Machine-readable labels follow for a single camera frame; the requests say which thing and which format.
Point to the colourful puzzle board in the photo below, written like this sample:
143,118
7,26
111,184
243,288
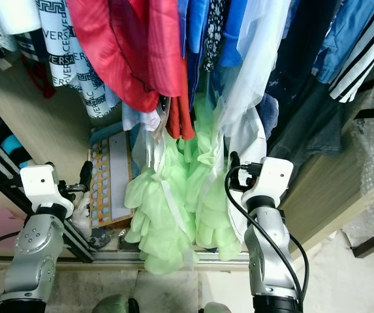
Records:
115,176

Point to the beige wardrobe inner panel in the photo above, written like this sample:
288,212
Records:
56,124

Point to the orange red garment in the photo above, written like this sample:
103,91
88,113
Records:
180,120

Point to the beige wooden board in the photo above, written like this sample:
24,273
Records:
317,195

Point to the teal black striped item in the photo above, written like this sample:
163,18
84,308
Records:
14,147

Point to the pale blue garment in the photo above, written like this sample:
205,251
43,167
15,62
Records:
141,117

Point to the pink foam mat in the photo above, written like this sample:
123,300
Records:
0,231

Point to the light green plastic bag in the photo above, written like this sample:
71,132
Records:
164,222

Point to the translucent white garment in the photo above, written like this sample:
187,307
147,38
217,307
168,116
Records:
252,78

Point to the dark navy garment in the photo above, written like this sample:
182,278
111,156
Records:
304,98

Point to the white black lettered garment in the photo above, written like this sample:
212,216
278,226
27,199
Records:
72,52

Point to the silver left robot leg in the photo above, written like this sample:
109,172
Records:
118,304

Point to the silver robot leg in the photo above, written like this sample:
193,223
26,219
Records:
217,308
118,304

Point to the silver right robot leg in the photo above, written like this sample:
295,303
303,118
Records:
217,308

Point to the blue hanging garment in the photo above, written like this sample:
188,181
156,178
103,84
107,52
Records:
226,32

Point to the red hanging garment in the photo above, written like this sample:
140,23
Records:
134,45

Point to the black white striped garment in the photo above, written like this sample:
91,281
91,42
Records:
366,59

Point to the blue denim garment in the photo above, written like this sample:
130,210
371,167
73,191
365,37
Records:
343,32

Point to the white hanging garment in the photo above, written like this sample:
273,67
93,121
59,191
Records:
17,14

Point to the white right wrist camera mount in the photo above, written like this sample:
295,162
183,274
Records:
273,175

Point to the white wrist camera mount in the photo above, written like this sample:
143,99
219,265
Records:
273,175
40,184

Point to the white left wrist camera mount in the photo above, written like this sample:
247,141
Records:
40,184

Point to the black sliding door frame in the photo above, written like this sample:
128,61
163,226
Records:
10,166

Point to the silver sliding door rail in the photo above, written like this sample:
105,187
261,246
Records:
200,257

